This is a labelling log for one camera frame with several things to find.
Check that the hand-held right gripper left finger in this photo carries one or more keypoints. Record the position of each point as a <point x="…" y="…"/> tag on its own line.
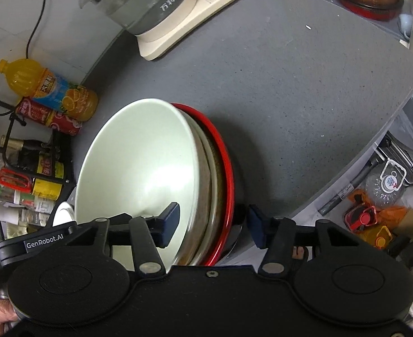
<point x="171" y="222"/>

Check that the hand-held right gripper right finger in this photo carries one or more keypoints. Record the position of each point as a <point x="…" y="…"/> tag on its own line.
<point x="257" y="225"/>

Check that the red plate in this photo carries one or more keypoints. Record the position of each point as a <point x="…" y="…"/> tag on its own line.
<point x="229" y="182"/>

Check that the green bowl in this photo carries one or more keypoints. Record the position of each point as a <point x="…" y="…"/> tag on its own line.
<point x="132" y="168"/>

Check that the white printed plate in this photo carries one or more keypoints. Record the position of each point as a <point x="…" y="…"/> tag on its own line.
<point x="202" y="158"/>

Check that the black plate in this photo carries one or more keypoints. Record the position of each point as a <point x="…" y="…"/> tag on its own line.
<point x="238" y="230"/>

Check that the small white dish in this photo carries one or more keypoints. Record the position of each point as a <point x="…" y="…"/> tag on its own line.
<point x="64" y="214"/>

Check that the yellow label bottle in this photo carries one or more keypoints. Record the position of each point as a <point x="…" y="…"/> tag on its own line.
<point x="46" y="189"/>

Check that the dark sauce bottle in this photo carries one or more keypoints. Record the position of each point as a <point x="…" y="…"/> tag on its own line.
<point x="34" y="158"/>

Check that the grey metal bar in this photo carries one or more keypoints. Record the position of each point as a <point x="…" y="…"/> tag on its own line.
<point x="350" y="186"/>

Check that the red and black item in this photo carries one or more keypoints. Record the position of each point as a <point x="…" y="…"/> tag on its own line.
<point x="360" y="217"/>

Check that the red drink can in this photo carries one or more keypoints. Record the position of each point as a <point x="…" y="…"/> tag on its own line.
<point x="45" y="116"/>

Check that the clear plastic water bottle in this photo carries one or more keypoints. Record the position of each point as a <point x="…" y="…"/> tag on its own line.
<point x="385" y="186"/>

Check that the orange plastic bag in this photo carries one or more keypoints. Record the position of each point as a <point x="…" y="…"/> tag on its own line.
<point x="392" y="217"/>

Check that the orange juice bottle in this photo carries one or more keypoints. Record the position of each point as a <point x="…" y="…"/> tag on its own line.
<point x="45" y="84"/>

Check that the beige kettle base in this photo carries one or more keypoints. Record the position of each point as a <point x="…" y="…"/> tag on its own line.
<point x="206" y="0"/>

